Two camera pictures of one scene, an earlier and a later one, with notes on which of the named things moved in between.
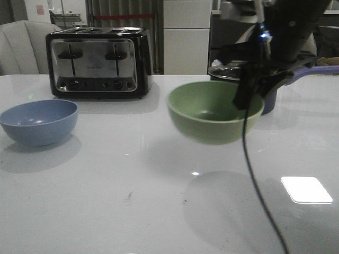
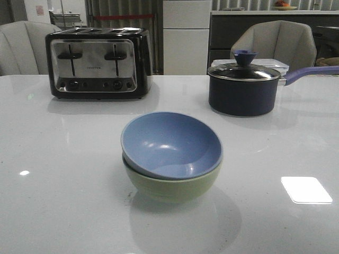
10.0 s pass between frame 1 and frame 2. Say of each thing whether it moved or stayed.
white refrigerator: stayed
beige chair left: stayed
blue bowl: moved
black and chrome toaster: stayed
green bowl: moved
